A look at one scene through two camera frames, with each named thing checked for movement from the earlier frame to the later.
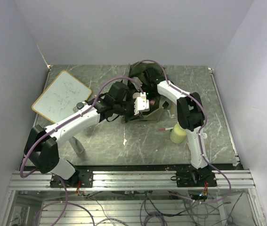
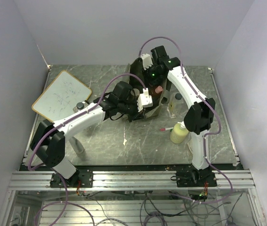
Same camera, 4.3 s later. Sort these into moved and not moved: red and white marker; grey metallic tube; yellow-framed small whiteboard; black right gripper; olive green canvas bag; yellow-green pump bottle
Moved: olive green canvas bag; black right gripper
Not moved: grey metallic tube; yellow-framed small whiteboard; yellow-green pump bottle; red and white marker
